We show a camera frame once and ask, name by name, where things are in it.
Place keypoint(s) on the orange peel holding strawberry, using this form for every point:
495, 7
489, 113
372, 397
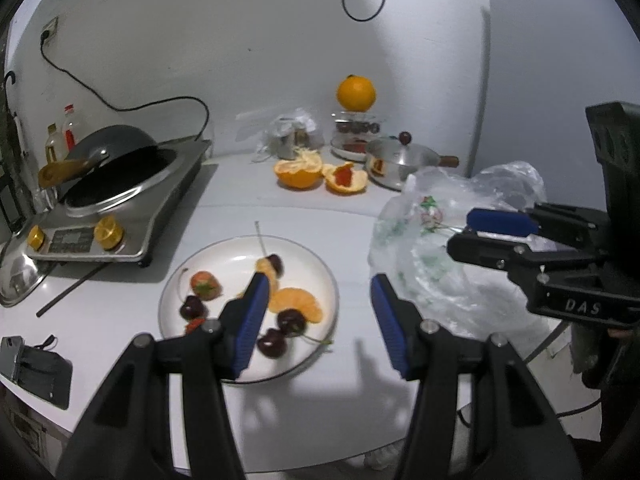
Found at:
360, 185

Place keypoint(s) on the metal cup with plastic wrap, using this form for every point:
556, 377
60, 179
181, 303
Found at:
287, 142

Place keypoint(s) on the empty orange peel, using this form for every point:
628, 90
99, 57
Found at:
295, 175

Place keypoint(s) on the steel pan lid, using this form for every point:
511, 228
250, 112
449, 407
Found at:
20, 275

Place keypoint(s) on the dark chopstick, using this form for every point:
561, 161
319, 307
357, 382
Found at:
70, 292

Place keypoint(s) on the clear printed plastic bag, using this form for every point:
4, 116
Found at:
425, 280

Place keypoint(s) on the steel pot with lid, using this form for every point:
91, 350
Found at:
400, 160

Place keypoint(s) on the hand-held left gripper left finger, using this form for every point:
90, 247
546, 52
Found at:
250, 320

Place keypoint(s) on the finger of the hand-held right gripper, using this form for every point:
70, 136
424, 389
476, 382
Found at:
500, 221
485, 252

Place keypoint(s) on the small oil bottle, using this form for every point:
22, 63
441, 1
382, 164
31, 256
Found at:
51, 146

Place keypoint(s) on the white plate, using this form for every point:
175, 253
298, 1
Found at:
225, 260

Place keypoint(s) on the white dish under glass container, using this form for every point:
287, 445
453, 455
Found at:
350, 152

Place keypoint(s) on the small peeled tangerine piece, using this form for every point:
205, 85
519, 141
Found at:
267, 274

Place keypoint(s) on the whole orange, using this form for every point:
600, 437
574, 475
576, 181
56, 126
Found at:
356, 92

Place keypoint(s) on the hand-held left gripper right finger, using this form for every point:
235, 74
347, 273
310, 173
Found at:
387, 320

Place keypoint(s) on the large peeled tangerine piece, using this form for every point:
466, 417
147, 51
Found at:
300, 302

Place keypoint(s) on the silver induction cooker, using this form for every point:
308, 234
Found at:
150, 195

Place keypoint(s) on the dark vertical rail with hook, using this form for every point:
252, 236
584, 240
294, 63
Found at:
12, 125

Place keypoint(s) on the silver phone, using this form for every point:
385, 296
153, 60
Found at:
10, 357

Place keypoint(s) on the black pouch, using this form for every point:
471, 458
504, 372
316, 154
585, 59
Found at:
47, 375

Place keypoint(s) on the white wall socket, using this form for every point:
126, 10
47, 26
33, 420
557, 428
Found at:
50, 29

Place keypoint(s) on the glass container with cherries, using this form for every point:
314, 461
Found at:
357, 127

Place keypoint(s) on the red capped bottle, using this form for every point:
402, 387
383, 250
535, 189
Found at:
70, 130

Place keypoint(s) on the dark red cherry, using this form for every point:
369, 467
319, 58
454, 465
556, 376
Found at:
191, 307
274, 264
290, 321
271, 343

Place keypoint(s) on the strawberry inside orange peel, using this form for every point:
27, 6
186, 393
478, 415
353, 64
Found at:
344, 176

